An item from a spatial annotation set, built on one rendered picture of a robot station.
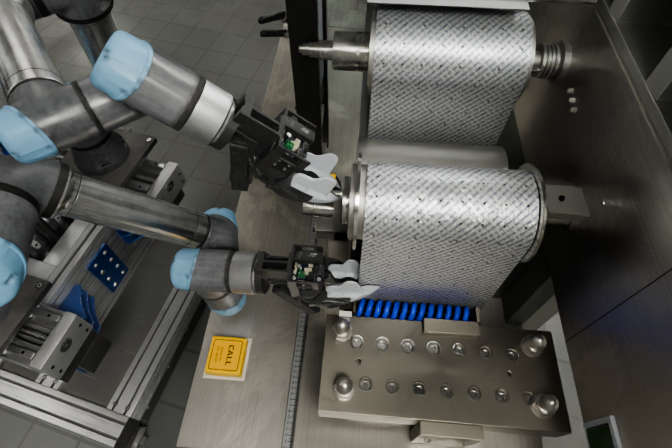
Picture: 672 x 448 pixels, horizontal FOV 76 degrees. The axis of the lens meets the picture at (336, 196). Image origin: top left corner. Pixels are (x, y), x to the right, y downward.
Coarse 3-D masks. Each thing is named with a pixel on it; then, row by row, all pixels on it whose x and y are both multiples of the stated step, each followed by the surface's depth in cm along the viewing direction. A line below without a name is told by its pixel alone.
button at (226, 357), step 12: (216, 336) 87; (216, 348) 85; (228, 348) 85; (240, 348) 85; (216, 360) 84; (228, 360) 84; (240, 360) 84; (216, 372) 83; (228, 372) 83; (240, 372) 83
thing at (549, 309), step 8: (544, 304) 109; (552, 304) 109; (536, 312) 114; (544, 312) 113; (552, 312) 113; (528, 320) 119; (536, 320) 118; (544, 320) 118; (528, 328) 124; (536, 328) 123
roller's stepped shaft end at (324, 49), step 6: (312, 42) 73; (318, 42) 72; (324, 42) 72; (330, 42) 72; (300, 48) 73; (306, 48) 73; (312, 48) 72; (318, 48) 72; (324, 48) 72; (330, 48) 72; (306, 54) 74; (312, 54) 73; (318, 54) 73; (324, 54) 73; (330, 54) 72
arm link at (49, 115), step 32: (0, 0) 68; (32, 0) 75; (0, 32) 62; (32, 32) 65; (0, 64) 59; (32, 64) 58; (32, 96) 54; (64, 96) 54; (0, 128) 52; (32, 128) 53; (64, 128) 54; (96, 128) 57; (32, 160) 55
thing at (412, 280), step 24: (360, 264) 69; (384, 264) 69; (408, 264) 68; (432, 264) 67; (456, 264) 67; (480, 264) 66; (384, 288) 76; (408, 288) 76; (432, 288) 75; (456, 288) 74; (480, 288) 73
